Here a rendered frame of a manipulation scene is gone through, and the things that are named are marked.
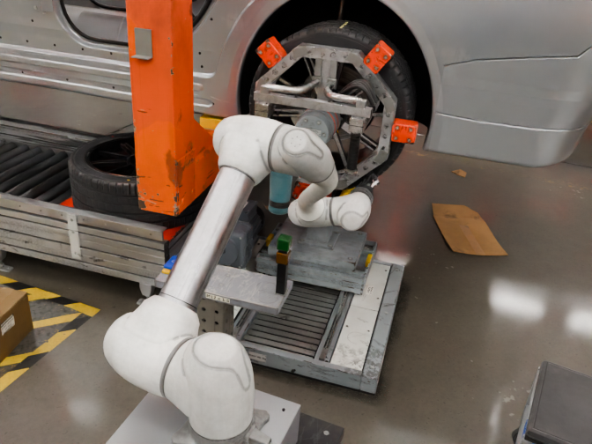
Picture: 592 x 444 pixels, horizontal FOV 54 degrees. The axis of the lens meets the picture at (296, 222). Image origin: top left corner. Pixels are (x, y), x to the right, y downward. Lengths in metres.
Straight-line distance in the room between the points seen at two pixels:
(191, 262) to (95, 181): 1.18
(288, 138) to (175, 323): 0.53
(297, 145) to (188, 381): 0.61
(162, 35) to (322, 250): 1.17
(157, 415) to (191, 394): 0.24
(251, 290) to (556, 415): 0.98
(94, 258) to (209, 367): 1.41
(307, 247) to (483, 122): 0.91
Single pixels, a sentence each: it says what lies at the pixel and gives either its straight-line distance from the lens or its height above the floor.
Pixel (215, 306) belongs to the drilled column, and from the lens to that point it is 1.97.
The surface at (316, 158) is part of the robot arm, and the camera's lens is 1.49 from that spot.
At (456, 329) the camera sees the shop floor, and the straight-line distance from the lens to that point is 2.66.
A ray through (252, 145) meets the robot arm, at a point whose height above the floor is 1.01.
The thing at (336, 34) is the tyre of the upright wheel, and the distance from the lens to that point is 2.26.
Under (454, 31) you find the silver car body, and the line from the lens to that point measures 2.28.
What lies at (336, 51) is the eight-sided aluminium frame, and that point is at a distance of 2.18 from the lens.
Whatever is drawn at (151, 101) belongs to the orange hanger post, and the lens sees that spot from 2.07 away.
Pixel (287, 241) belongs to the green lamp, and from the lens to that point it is 1.78.
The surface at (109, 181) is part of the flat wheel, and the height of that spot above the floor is 0.50.
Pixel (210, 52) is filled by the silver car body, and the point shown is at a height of 1.01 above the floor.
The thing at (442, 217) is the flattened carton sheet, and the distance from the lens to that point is 3.56.
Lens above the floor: 1.55
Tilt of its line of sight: 28 degrees down
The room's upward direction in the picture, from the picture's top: 5 degrees clockwise
